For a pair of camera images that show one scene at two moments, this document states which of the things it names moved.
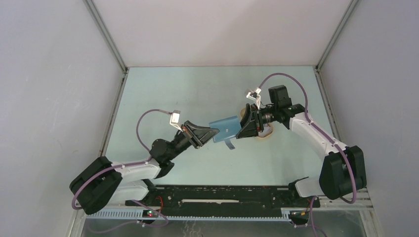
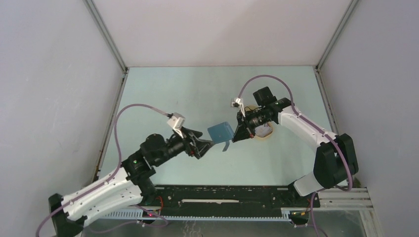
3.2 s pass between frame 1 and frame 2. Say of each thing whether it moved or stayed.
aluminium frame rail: stayed
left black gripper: moved
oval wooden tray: stayed
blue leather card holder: moved
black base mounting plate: stayed
